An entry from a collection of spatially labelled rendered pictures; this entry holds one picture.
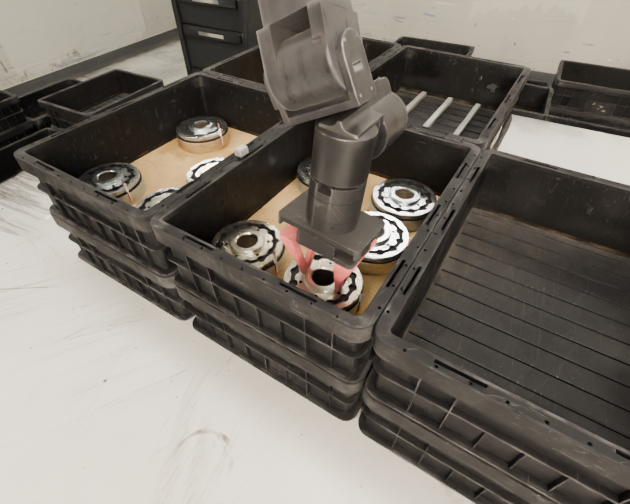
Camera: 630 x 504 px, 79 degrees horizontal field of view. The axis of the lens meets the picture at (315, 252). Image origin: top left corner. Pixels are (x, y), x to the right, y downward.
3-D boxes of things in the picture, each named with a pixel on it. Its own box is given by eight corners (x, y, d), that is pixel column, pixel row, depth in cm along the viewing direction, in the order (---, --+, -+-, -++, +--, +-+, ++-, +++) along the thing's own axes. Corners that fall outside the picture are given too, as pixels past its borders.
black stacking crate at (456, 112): (462, 207, 67) (482, 149, 59) (319, 159, 78) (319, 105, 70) (511, 120, 91) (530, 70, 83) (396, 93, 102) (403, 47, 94)
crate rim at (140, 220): (148, 236, 47) (142, 221, 46) (16, 166, 59) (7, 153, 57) (318, 114, 71) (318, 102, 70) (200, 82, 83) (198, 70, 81)
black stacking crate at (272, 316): (356, 393, 43) (365, 337, 35) (171, 286, 54) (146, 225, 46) (461, 208, 67) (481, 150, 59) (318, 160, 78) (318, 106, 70)
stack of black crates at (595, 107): (605, 161, 202) (658, 73, 171) (605, 190, 183) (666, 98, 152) (524, 143, 216) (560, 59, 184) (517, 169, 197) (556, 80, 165)
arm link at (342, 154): (303, 115, 32) (364, 136, 31) (340, 93, 37) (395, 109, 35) (298, 184, 37) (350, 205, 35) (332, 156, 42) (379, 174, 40)
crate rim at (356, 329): (364, 350, 36) (367, 336, 34) (149, 236, 47) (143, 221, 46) (479, 160, 60) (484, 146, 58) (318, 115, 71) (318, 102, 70)
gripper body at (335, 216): (308, 199, 46) (314, 143, 41) (383, 234, 43) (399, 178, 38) (275, 226, 42) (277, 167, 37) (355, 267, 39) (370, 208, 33)
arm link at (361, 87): (256, 67, 33) (337, 31, 28) (320, 42, 41) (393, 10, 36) (305, 190, 39) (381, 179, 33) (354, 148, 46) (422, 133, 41)
